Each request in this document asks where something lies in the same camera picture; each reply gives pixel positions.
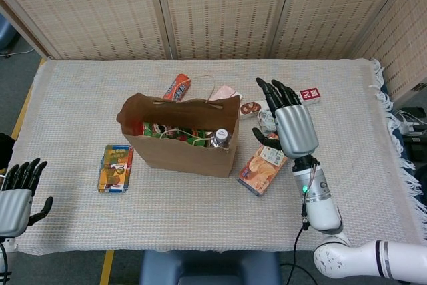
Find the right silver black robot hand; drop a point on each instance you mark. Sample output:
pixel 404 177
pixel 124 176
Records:
pixel 295 131

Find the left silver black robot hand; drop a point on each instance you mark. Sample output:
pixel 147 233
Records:
pixel 13 208

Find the silver white snack bag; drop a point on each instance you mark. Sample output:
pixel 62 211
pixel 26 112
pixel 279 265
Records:
pixel 265 119

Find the orange blue biscuit box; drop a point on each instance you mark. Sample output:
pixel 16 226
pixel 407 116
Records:
pixel 260 171

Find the clear bottle with cap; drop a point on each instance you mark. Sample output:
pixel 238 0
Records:
pixel 220 135

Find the green Pringles can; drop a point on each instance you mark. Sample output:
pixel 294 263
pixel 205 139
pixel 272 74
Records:
pixel 156 129

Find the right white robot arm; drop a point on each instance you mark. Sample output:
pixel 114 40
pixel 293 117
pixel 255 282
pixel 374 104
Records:
pixel 320 205

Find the long white cookie box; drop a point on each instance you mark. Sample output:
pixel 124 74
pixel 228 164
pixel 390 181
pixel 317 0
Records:
pixel 310 96

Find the yellow green snack box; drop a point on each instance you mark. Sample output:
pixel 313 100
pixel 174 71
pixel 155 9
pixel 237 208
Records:
pixel 115 168

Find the brown paper shopping bag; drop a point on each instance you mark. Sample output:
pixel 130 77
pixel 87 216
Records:
pixel 187 161

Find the black plastic bin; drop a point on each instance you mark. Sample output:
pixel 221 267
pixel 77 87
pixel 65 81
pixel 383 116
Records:
pixel 418 148

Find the orange snack tube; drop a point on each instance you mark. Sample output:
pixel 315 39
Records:
pixel 178 86

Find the black object beside table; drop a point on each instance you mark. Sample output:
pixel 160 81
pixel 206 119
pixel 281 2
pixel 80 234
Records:
pixel 5 151

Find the dark blue table cover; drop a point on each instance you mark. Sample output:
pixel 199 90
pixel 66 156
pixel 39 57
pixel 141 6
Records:
pixel 400 146

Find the white power strip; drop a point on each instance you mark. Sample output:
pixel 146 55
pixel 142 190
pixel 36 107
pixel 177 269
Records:
pixel 413 126

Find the brass screen hinge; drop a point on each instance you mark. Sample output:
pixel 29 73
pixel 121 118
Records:
pixel 419 87

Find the beige woven tablecloth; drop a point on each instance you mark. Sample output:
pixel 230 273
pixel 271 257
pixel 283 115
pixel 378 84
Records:
pixel 200 225

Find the woven folding screen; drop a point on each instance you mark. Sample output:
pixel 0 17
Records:
pixel 217 11

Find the blue padded seat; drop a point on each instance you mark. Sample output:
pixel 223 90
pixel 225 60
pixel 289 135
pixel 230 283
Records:
pixel 200 268

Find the blue chair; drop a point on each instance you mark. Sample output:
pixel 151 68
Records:
pixel 6 34

